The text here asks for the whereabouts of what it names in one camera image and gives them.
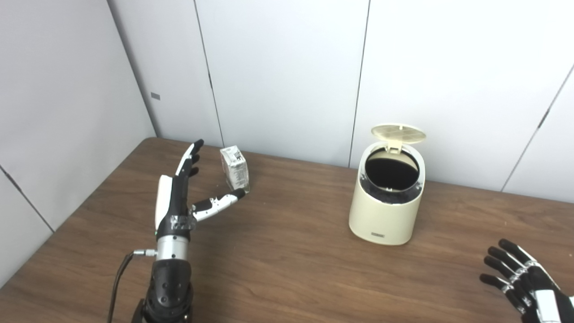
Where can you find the white and black right hand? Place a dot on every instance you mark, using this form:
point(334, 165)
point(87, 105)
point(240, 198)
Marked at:
point(542, 300)

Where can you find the white and black left hand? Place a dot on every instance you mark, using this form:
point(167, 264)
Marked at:
point(172, 206)

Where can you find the white and green milk carton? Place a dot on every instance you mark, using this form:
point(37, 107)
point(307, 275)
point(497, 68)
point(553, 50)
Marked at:
point(235, 168)

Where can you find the cream-colored round bin lid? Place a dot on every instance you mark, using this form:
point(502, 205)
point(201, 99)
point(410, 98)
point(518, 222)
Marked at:
point(397, 133)

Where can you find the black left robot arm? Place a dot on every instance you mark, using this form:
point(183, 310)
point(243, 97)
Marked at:
point(168, 287)

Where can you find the cream-colored bin body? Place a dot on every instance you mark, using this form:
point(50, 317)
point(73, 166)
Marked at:
point(381, 215)

